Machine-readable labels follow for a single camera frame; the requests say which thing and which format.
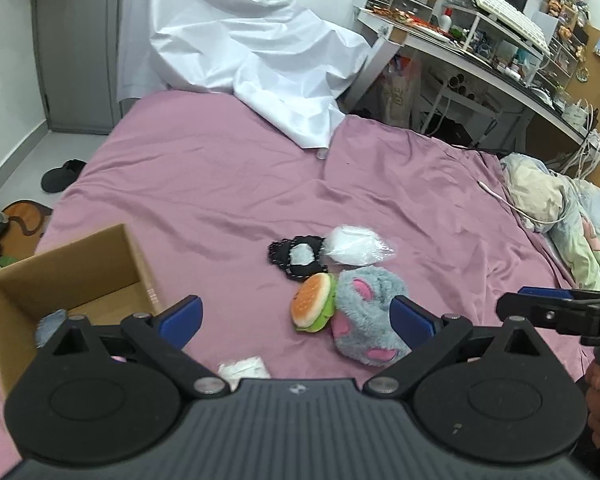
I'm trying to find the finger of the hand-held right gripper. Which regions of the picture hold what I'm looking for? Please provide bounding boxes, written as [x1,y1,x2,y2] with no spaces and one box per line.
[518,285,600,307]
[496,292,583,342]

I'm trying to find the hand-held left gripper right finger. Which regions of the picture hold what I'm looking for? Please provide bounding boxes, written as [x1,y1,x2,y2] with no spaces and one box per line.
[364,295,564,402]

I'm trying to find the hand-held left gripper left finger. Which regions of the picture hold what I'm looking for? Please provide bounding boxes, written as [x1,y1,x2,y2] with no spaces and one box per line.
[34,295,232,402]

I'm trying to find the grey pink plush slipper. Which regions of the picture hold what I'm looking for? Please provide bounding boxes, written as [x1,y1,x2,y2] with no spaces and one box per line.
[330,266,412,368]

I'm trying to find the brown cardboard box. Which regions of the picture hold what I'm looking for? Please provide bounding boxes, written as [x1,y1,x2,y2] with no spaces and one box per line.
[0,224,164,397]

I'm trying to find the small white plastic packet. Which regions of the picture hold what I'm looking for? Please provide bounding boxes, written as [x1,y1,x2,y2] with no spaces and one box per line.
[216,356,272,391]

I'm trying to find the pastel floral quilt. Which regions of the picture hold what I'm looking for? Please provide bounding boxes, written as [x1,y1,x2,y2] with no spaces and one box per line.
[499,152,600,295]

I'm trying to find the white item in plastic bag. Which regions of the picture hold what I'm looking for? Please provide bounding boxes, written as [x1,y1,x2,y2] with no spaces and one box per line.
[322,225,396,267]

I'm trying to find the hamburger plush toy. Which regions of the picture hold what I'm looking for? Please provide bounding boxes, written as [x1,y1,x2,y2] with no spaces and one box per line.
[290,272,339,334]

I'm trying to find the black and white knitted pouch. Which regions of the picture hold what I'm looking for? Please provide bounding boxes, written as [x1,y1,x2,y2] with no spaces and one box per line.
[268,235,332,282]

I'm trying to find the grey-blue fluffy item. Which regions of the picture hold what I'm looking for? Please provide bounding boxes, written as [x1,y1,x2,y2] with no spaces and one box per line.
[36,310,70,364]

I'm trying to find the pink bed sheet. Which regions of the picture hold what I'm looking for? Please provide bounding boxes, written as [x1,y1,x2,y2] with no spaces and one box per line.
[0,87,597,480]

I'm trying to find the orange floor mat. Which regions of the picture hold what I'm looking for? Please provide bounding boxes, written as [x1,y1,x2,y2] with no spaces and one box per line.
[2,200,54,257]

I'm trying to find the cork board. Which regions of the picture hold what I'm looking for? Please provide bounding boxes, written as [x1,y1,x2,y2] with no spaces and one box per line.
[560,19,600,153]

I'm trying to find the black slippers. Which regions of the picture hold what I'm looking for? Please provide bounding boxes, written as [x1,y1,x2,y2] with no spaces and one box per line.
[40,159,89,194]

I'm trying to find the paper bag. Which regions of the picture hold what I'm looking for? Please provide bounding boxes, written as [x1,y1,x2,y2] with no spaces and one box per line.
[381,56,424,129]

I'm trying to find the white desk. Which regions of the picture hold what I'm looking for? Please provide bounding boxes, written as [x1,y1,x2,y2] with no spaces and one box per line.
[347,7,600,153]

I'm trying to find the white keyboard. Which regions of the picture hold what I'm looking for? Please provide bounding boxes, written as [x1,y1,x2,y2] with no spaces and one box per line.
[466,0,552,54]

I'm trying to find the white desk riser shelf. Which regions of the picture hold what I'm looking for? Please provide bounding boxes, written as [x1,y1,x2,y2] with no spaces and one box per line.
[444,2,547,70]

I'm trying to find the white crumpled sheet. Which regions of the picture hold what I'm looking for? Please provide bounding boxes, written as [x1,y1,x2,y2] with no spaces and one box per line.
[117,0,372,151]

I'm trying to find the white bottle with red cap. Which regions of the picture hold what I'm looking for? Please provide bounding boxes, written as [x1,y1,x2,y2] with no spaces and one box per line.
[437,3,456,34]

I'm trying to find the grey door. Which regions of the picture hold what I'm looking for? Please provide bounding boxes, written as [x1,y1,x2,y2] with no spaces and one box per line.
[29,0,132,136]

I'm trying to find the white cable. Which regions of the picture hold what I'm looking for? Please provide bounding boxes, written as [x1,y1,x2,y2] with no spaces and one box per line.
[478,127,600,226]

